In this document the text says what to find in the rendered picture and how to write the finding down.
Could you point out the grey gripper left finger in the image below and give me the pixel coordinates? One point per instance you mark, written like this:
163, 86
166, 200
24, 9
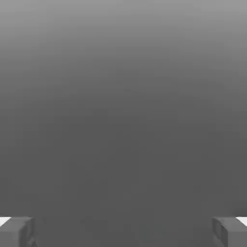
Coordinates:
13, 232

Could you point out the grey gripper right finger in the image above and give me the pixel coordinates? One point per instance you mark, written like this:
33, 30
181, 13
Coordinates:
233, 233

